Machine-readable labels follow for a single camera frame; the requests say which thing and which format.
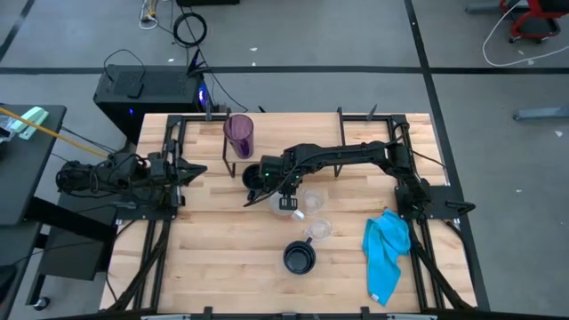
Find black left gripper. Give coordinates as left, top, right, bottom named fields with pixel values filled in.
left=148, top=140, right=209, bottom=206

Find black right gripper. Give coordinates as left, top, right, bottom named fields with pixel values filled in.
left=259, top=153, right=306, bottom=212

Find orange mug with white inside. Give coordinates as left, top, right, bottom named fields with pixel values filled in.
left=268, top=190, right=307, bottom=222

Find small clear glass cup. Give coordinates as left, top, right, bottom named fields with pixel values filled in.
left=303, top=216, right=333, bottom=242
left=300, top=188, right=325, bottom=215

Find dark blue speckled enamel mug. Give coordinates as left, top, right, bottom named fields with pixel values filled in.
left=241, top=163, right=268, bottom=202
left=283, top=236, right=317, bottom=276

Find purple faceted plastic tumbler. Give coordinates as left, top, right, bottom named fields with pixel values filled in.
left=221, top=113, right=255, bottom=160

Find wooden shelf with black legs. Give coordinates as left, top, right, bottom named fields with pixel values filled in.
left=221, top=106, right=349, bottom=179

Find black computer tower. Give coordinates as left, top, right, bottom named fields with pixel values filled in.
left=92, top=64, right=211, bottom=144

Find blue microfibre cloth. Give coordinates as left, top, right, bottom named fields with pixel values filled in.
left=361, top=208, right=413, bottom=308

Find black wifi antennas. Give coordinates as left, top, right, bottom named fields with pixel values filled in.
left=186, top=47, right=210, bottom=76

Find black low cart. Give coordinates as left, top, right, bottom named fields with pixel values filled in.
left=25, top=171, right=134, bottom=308

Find black side desk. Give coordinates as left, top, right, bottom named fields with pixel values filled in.
left=0, top=104, right=68, bottom=228

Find mint green stapler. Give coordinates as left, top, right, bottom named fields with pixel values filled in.
left=9, top=106, right=50, bottom=141

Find black floor box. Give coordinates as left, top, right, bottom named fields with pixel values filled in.
left=175, top=0, right=241, bottom=7

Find clear plastic bag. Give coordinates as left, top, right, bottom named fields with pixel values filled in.
left=0, top=114, right=21, bottom=144

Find grey desk foot bar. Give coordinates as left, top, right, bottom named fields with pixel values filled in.
left=465, top=1, right=506, bottom=14
left=513, top=105, right=569, bottom=122

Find red rolling chair base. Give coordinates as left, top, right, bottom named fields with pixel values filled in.
left=498, top=0, right=564, bottom=44

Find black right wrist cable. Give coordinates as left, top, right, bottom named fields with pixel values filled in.
left=243, top=180, right=285, bottom=209

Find yellow cable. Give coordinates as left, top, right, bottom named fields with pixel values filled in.
left=0, top=106, right=111, bottom=160

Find black aluminium table frame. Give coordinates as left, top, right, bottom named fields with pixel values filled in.
left=104, top=113, right=479, bottom=320

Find thin black tower cable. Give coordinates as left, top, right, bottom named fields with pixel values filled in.
left=102, top=48, right=148, bottom=84

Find coiled black cable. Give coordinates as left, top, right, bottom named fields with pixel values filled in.
left=172, top=12, right=209, bottom=49

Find white cable bundle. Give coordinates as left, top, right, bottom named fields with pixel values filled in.
left=138, top=0, right=160, bottom=31

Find long white floor cable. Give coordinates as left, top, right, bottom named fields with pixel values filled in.
left=482, top=0, right=569, bottom=68

